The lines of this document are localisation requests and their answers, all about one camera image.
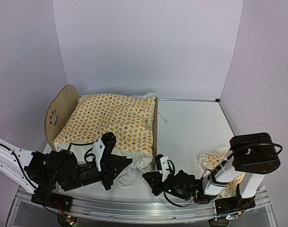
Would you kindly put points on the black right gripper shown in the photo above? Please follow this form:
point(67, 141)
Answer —
point(156, 177)

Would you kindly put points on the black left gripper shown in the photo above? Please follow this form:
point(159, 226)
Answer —
point(112, 166)

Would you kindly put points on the duck print ruffled cushion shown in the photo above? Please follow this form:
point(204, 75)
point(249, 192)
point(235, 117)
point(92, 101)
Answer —
point(130, 119)

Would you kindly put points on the wooden pet bed frame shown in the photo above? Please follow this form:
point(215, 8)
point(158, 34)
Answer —
point(62, 107)

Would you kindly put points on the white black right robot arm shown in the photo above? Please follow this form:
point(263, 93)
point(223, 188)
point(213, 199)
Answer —
point(254, 155)

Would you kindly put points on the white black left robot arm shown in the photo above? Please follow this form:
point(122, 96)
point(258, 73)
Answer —
point(40, 173)

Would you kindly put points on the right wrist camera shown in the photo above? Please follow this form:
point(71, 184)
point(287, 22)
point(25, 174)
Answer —
point(164, 166)

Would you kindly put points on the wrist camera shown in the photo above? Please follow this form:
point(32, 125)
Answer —
point(103, 147)
point(164, 166)

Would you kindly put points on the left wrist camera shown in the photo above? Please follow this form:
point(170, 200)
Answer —
point(103, 147)

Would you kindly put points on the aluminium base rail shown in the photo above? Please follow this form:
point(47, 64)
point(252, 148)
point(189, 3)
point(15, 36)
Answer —
point(24, 213)

